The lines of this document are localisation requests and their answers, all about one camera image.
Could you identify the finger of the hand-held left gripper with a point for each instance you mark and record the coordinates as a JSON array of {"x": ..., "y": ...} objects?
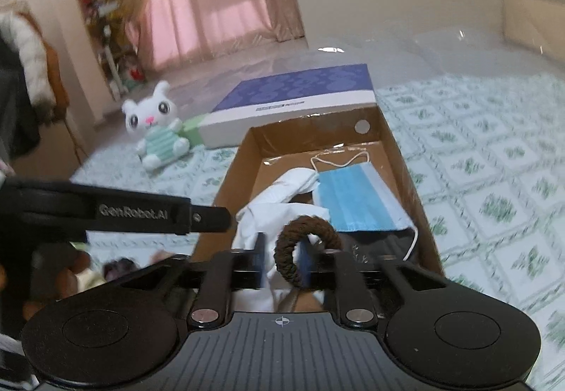
[{"x": 212, "y": 219}]

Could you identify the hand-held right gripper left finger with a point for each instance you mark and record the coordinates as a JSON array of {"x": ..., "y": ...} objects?
[{"x": 260, "y": 256}]

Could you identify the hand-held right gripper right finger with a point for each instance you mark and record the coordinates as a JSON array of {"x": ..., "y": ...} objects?
[{"x": 305, "y": 261}]

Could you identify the white cloth with label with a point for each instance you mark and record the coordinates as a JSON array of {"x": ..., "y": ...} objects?
[{"x": 273, "y": 214}]

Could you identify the dark grey face mask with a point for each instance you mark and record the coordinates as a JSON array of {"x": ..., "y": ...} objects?
[{"x": 375, "y": 246}]

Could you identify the blue face mask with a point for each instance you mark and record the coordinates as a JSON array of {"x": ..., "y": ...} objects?
[{"x": 353, "y": 197}]

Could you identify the brown cardboard box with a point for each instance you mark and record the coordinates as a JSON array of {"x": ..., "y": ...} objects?
[{"x": 388, "y": 144}]

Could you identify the dark scrunchie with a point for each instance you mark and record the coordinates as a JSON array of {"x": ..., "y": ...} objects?
[{"x": 118, "y": 268}]

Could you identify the coat rack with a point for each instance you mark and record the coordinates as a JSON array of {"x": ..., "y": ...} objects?
[{"x": 73, "y": 135}]

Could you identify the white plush bunny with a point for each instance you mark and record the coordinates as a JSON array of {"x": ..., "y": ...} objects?
[{"x": 154, "y": 144}]

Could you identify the dark hanging jacket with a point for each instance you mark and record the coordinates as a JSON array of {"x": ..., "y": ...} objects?
[{"x": 15, "y": 108}]

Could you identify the blue and white flat box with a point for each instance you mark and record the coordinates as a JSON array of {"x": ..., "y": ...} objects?
[{"x": 287, "y": 91}]

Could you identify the white puffer jacket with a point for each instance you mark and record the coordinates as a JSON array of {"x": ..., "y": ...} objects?
[{"x": 28, "y": 51}]

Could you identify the green floral printed tablecloth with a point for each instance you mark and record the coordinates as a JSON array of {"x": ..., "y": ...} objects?
[{"x": 485, "y": 175}]

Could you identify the plastic wrapped wooden headboard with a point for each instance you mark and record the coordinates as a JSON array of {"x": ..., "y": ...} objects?
[{"x": 534, "y": 7}]

